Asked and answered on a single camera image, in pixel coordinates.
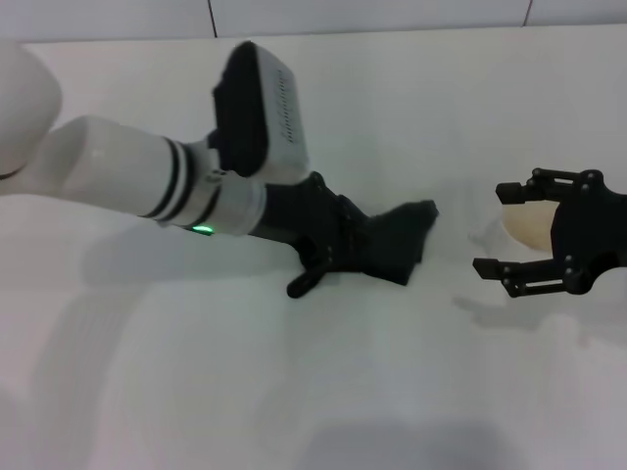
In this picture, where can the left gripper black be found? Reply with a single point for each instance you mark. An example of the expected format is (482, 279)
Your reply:
(299, 210)

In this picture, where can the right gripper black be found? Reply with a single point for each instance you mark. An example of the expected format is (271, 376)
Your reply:
(588, 230)

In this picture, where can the white paper cup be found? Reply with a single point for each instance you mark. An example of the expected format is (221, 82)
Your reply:
(529, 227)

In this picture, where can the dark blue rag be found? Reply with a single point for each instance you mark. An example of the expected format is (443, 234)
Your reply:
(392, 245)

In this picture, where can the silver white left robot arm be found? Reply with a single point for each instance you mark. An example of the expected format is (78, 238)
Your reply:
(122, 171)

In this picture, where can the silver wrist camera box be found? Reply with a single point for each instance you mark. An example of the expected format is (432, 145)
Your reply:
(245, 112)

